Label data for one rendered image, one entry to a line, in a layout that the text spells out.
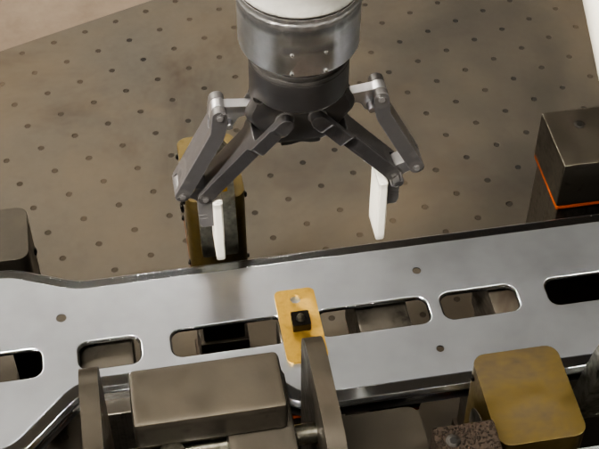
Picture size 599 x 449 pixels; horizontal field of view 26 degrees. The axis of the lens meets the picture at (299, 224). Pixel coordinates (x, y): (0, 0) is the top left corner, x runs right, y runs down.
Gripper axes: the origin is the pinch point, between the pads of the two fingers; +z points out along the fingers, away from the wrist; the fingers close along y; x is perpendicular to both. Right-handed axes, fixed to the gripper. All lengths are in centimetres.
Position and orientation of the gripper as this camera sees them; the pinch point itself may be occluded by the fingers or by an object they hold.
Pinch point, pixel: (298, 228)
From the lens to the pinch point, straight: 109.9
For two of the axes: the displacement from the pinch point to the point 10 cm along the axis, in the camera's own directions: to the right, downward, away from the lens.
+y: 9.9, -1.2, 1.2
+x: -1.7, -7.3, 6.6
